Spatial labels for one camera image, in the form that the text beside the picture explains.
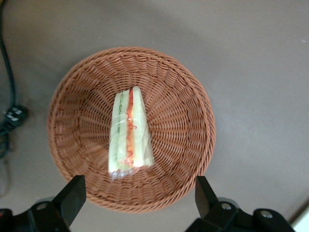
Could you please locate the plastic-wrapped triangle sandwich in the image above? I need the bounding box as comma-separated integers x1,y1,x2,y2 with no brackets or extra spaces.
108,86,155,181

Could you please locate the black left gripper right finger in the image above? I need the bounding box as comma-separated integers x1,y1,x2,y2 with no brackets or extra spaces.
188,175,254,232

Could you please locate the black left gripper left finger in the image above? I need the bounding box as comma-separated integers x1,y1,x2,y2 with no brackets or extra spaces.
28,174,87,232

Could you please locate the cream plastic serving tray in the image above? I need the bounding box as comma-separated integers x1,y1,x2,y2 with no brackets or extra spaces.
288,200,309,232

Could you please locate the black power cable with plug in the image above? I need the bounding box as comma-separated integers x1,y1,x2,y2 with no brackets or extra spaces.
0,0,28,196

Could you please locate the round brown wicker basket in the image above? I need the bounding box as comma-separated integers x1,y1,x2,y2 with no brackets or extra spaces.
47,46,216,214

